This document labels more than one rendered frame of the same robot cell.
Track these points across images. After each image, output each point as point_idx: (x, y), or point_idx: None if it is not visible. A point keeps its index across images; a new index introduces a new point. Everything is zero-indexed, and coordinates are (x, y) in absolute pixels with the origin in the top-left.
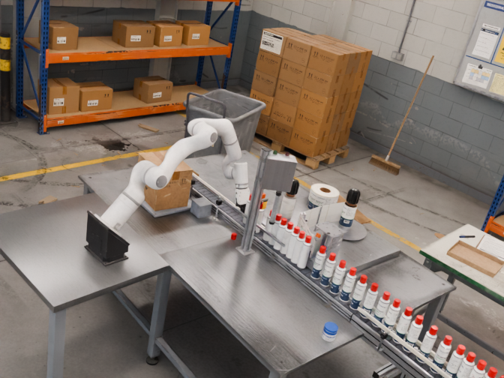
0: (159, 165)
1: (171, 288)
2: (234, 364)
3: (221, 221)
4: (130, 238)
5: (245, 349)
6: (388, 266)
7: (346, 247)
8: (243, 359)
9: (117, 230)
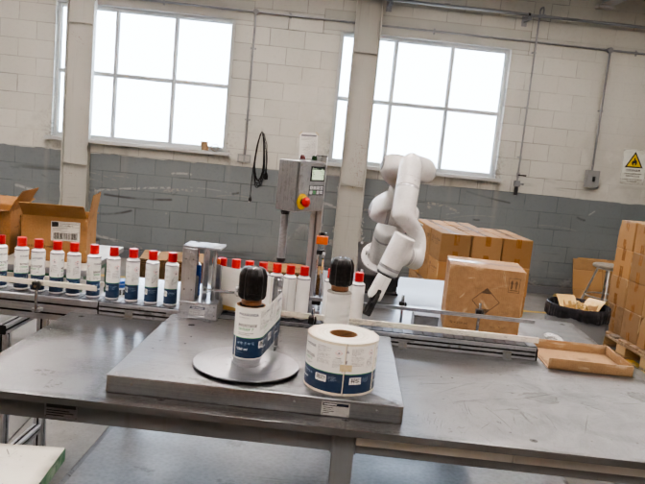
0: (472, 259)
1: (416, 467)
2: (233, 440)
3: None
4: (393, 301)
5: (245, 457)
6: (110, 368)
7: (201, 344)
8: (232, 448)
9: (369, 258)
